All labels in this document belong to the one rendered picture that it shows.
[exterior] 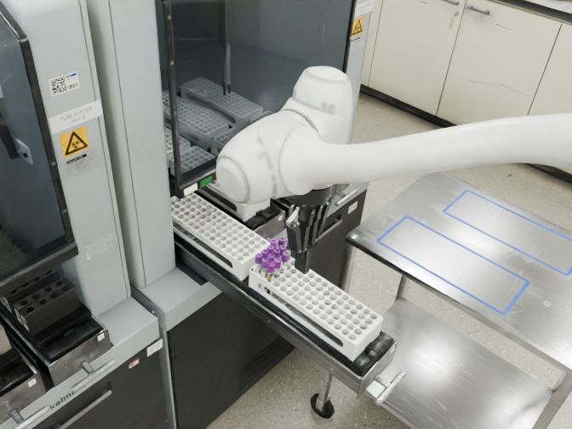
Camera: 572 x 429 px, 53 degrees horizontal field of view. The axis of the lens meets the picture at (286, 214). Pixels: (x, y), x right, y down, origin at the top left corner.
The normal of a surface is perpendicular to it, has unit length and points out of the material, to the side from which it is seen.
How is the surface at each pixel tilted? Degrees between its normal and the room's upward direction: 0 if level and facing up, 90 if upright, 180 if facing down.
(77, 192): 90
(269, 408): 0
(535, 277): 0
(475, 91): 90
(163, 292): 0
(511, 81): 90
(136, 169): 90
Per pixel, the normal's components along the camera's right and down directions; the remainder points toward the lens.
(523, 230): 0.07, -0.77
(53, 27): 0.75, 0.46
